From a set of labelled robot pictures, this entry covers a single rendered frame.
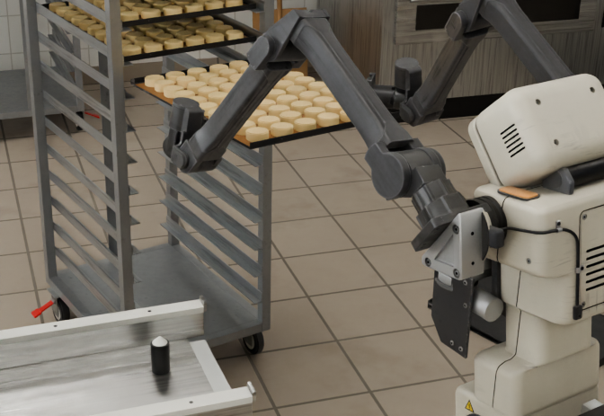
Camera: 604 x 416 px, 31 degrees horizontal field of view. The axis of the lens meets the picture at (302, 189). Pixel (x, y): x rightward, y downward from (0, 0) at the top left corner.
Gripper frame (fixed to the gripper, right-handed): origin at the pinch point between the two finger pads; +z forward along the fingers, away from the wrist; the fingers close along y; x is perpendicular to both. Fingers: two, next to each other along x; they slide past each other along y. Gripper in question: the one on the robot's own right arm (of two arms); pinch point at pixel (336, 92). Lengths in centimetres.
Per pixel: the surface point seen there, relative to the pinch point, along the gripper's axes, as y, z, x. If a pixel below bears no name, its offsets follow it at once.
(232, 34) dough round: 5.7, 33.9, -27.1
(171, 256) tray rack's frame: -84, 67, -65
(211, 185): -50, 48, -50
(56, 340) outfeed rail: -14, 30, 103
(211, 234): -68, 49, -51
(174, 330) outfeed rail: -16, 13, 92
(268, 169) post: -34, 25, -30
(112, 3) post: 20, 56, 3
